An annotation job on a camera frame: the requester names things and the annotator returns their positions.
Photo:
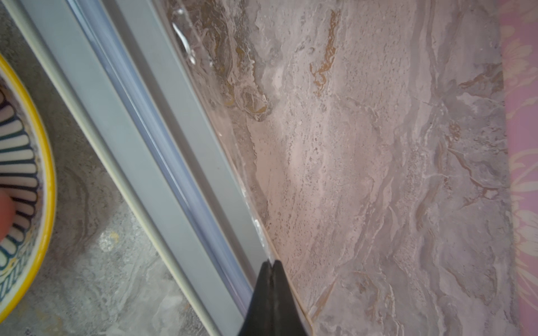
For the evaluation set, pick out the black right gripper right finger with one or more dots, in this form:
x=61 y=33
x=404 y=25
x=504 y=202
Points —
x=286 y=319

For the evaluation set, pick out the striped plate of peaches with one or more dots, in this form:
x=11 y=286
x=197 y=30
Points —
x=28 y=177

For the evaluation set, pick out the cream plastic wrap dispenser box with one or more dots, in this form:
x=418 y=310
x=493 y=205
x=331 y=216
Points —
x=116 y=69

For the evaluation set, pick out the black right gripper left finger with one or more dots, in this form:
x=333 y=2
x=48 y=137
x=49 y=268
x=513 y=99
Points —
x=259 y=318

